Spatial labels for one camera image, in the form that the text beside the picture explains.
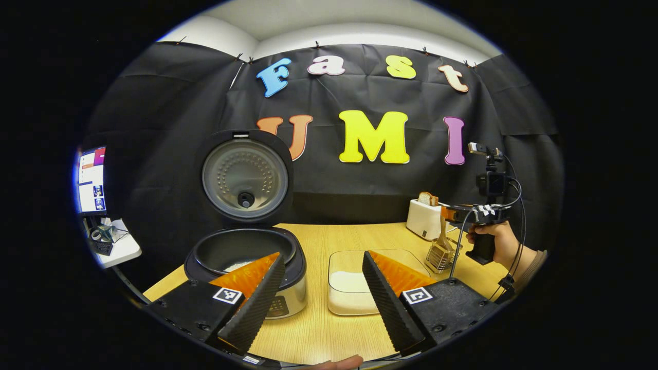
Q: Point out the black backdrop cloth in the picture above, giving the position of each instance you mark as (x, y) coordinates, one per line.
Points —
(169, 113)

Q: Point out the computer monitor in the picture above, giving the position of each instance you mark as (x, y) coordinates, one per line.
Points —
(92, 180)

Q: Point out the white rice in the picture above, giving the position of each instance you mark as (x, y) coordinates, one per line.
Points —
(237, 266)
(349, 288)

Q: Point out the toasted bread slice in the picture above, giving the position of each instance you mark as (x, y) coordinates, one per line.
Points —
(427, 198)

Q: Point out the white tape roll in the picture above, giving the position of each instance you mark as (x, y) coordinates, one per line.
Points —
(92, 235)

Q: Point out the clear plastic rice container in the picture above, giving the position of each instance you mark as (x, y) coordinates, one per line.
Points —
(349, 262)

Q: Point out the white toaster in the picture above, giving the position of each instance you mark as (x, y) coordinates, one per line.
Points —
(424, 218)

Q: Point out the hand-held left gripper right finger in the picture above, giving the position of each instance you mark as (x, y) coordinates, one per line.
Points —
(390, 308)

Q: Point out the crumpled plastic bag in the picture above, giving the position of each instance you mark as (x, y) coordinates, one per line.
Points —
(110, 233)

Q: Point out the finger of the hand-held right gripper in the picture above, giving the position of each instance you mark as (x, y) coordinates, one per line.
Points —
(452, 213)

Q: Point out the white side table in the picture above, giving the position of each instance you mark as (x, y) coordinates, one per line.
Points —
(126, 249)

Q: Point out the black keyboard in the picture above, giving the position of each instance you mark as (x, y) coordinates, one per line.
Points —
(102, 247)

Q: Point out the wooden spoon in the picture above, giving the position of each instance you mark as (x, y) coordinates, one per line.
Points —
(443, 239)

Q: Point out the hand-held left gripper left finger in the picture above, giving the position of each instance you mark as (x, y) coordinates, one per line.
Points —
(259, 308)

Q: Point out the black silver rice cooker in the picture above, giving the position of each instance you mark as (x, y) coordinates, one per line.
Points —
(244, 177)

